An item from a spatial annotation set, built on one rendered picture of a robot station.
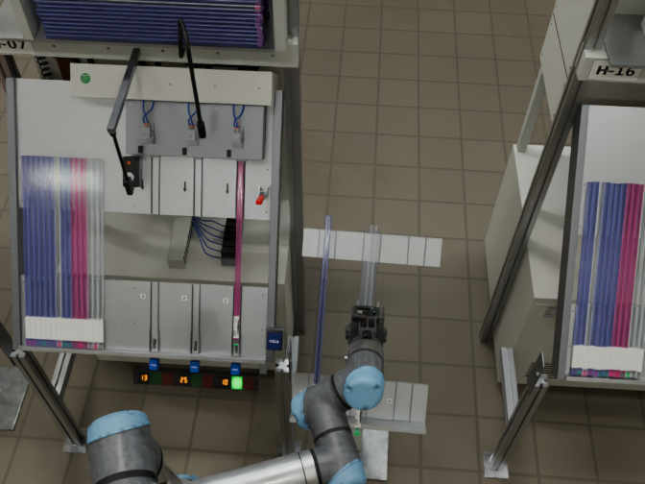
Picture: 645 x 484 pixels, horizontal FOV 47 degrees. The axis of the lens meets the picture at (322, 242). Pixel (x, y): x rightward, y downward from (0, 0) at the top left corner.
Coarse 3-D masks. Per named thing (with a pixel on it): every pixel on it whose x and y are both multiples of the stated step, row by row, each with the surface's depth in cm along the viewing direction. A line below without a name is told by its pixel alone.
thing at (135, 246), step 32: (128, 224) 238; (160, 224) 238; (224, 224) 238; (256, 224) 238; (288, 224) 238; (128, 256) 230; (160, 256) 230; (192, 256) 230; (256, 256) 230; (288, 256) 234; (288, 288) 241; (288, 320) 249
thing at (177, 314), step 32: (128, 288) 196; (160, 288) 196; (192, 288) 195; (224, 288) 195; (256, 288) 195; (128, 320) 198; (160, 320) 197; (192, 320) 197; (224, 320) 197; (256, 320) 196; (192, 352) 198; (224, 352) 198; (256, 352) 198
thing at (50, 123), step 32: (32, 96) 188; (64, 96) 188; (32, 128) 190; (64, 128) 190; (96, 128) 189; (160, 160) 190; (192, 160) 190; (224, 160) 189; (256, 160) 189; (160, 192) 191; (192, 192) 191; (224, 192) 191; (256, 192) 190
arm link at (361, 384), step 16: (352, 352) 147; (368, 352) 145; (352, 368) 142; (368, 368) 140; (336, 384) 142; (352, 384) 138; (368, 384) 137; (384, 384) 142; (352, 400) 139; (368, 400) 139
